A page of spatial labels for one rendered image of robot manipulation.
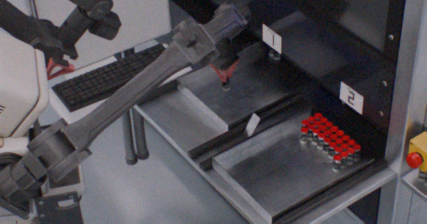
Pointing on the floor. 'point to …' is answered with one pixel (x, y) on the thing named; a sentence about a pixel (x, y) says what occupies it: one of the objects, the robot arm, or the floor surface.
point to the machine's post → (406, 105)
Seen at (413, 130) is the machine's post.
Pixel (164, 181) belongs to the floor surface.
